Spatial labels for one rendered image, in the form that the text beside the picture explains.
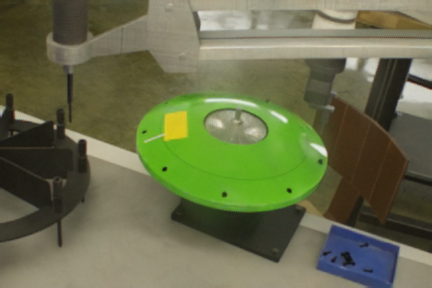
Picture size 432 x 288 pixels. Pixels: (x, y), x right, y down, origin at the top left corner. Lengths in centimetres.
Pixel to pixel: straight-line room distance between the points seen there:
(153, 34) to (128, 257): 45
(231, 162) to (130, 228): 22
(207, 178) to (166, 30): 32
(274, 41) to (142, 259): 46
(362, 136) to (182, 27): 95
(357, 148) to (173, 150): 71
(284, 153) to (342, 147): 64
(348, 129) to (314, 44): 90
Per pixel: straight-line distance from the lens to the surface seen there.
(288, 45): 59
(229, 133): 90
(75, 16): 59
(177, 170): 85
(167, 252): 94
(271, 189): 84
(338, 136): 152
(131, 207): 101
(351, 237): 103
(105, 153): 113
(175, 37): 58
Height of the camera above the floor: 159
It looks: 35 degrees down
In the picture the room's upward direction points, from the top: 9 degrees clockwise
